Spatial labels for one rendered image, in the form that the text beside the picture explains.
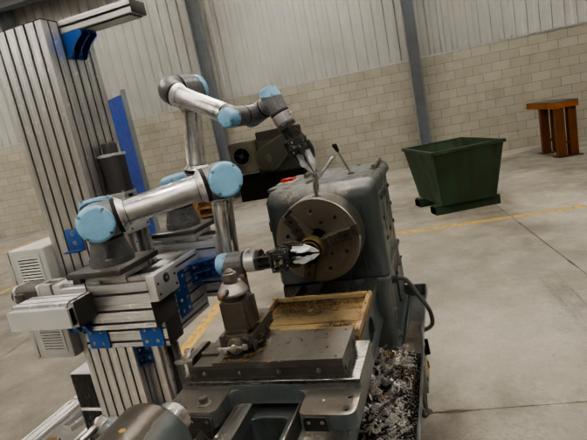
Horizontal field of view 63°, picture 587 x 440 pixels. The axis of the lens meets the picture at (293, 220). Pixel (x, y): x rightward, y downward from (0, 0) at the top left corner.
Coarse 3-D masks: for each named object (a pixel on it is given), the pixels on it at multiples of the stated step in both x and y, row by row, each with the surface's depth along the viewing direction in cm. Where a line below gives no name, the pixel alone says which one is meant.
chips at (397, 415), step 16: (384, 352) 185; (400, 352) 188; (384, 368) 182; (400, 368) 169; (416, 368) 176; (384, 384) 169; (400, 384) 159; (416, 384) 165; (368, 400) 164; (384, 400) 161; (400, 400) 154; (416, 400) 157; (368, 416) 155; (384, 416) 148; (400, 416) 149; (416, 416) 150; (368, 432) 148; (384, 432) 145; (400, 432) 144; (416, 432) 144
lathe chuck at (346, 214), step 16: (304, 208) 172; (320, 208) 171; (336, 208) 169; (352, 208) 176; (320, 224) 172; (336, 224) 170; (352, 224) 169; (288, 240) 177; (352, 240) 170; (336, 256) 173; (352, 256) 172; (320, 272) 177; (336, 272) 175
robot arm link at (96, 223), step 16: (192, 176) 157; (208, 176) 154; (224, 176) 155; (240, 176) 157; (144, 192) 154; (160, 192) 153; (176, 192) 153; (192, 192) 155; (208, 192) 155; (224, 192) 155; (96, 208) 144; (112, 208) 147; (128, 208) 150; (144, 208) 151; (160, 208) 153; (176, 208) 156; (80, 224) 144; (96, 224) 145; (112, 224) 146; (128, 224) 152; (96, 240) 146
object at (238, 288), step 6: (222, 282) 123; (240, 282) 121; (222, 288) 120; (228, 288) 119; (234, 288) 119; (240, 288) 120; (246, 288) 121; (228, 294) 118; (234, 294) 118; (240, 294) 119
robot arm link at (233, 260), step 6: (228, 252) 166; (234, 252) 165; (240, 252) 163; (216, 258) 165; (222, 258) 164; (228, 258) 163; (234, 258) 162; (240, 258) 162; (216, 264) 165; (222, 264) 163; (228, 264) 163; (234, 264) 162; (240, 264) 162; (216, 270) 165; (222, 270) 164; (234, 270) 163; (240, 270) 163
